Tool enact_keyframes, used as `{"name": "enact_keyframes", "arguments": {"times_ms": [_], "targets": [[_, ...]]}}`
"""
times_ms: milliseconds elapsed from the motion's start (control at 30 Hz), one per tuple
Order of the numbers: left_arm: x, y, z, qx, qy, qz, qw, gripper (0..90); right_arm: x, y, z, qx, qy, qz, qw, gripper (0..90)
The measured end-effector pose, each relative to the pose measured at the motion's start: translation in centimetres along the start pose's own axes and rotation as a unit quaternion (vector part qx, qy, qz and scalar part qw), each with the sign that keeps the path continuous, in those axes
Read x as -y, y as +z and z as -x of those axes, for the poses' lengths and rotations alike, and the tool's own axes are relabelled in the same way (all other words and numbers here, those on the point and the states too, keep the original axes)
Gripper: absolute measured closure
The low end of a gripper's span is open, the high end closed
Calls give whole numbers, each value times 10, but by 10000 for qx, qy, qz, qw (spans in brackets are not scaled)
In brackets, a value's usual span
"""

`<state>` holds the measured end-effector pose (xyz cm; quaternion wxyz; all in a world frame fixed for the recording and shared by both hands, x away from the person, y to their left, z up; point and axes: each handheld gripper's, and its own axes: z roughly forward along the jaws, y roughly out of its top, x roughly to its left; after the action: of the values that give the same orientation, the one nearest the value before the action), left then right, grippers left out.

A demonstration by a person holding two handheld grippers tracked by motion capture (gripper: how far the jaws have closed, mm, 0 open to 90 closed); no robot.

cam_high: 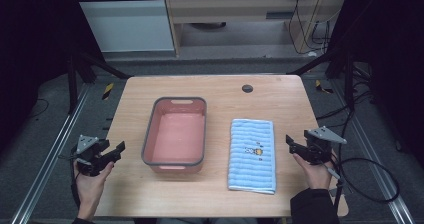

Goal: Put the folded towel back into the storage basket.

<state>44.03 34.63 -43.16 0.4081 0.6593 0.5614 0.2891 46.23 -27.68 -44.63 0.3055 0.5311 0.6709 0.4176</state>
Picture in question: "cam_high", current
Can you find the yellow black tape strip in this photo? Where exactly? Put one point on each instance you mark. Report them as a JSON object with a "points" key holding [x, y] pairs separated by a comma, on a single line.
{"points": [[107, 91], [322, 86]]}

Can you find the black metal stand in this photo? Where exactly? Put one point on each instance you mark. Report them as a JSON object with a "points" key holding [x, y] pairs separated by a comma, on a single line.
{"points": [[74, 84], [348, 80]]}

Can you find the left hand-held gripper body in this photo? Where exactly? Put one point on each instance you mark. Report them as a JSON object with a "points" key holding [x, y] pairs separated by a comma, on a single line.
{"points": [[87, 152]]}

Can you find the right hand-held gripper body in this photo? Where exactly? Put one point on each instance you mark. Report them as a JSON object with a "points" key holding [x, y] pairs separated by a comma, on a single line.
{"points": [[319, 143]]}

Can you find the white cabinet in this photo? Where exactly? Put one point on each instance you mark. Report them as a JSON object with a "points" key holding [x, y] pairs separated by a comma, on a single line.
{"points": [[126, 20]]}

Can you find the person's right hand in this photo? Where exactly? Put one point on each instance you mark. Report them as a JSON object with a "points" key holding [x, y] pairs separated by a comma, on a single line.
{"points": [[314, 174]]}

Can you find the aluminium floor rail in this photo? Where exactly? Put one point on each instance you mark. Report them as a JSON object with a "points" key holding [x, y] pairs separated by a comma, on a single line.
{"points": [[50, 157], [373, 150]]}

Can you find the light wooden desk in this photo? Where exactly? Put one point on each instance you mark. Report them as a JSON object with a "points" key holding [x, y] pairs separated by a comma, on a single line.
{"points": [[233, 14]]}

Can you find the pink basin with grey rim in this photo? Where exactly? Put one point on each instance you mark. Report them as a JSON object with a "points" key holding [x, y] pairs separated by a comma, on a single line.
{"points": [[176, 135]]}

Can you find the blue striped towel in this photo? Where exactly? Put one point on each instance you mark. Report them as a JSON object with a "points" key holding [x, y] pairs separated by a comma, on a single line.
{"points": [[252, 155]]}

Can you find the person's left hand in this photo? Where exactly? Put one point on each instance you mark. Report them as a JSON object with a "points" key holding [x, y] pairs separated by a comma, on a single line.
{"points": [[90, 184]]}

